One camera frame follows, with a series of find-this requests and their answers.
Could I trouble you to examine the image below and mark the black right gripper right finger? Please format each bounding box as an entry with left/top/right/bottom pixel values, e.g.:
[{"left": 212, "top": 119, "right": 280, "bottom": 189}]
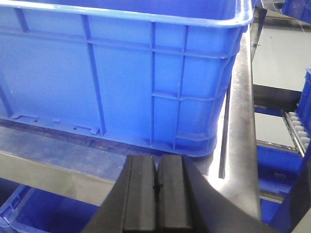
[{"left": 158, "top": 154, "right": 274, "bottom": 233}]

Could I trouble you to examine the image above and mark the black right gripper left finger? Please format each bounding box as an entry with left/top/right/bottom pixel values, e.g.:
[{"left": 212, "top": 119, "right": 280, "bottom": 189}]
[{"left": 82, "top": 155, "right": 156, "bottom": 233}]

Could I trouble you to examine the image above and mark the lower left blue bin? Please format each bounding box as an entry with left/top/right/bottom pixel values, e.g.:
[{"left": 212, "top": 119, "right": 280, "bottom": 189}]
[{"left": 0, "top": 185, "right": 99, "bottom": 233}]

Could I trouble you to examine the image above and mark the front blue plastic bin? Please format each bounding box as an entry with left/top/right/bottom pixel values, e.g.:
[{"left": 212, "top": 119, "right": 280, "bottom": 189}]
[{"left": 0, "top": 0, "right": 254, "bottom": 157}]

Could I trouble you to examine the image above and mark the metal shelf with bins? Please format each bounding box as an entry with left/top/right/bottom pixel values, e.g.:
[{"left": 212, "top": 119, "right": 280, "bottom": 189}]
[{"left": 251, "top": 0, "right": 311, "bottom": 233}]

